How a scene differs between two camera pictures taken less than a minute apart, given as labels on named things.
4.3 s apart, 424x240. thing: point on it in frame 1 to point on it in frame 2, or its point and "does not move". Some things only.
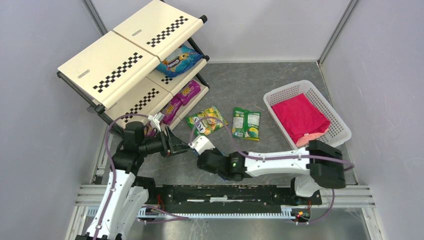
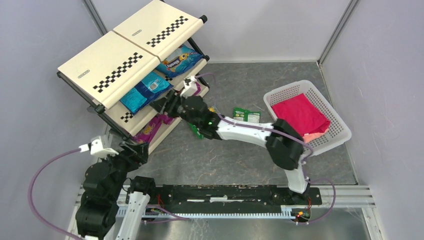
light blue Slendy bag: x=184 y=58 does not move
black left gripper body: x=166 y=142 to x=131 y=153
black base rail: x=230 y=195 does not move
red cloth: x=304 y=122 does not move
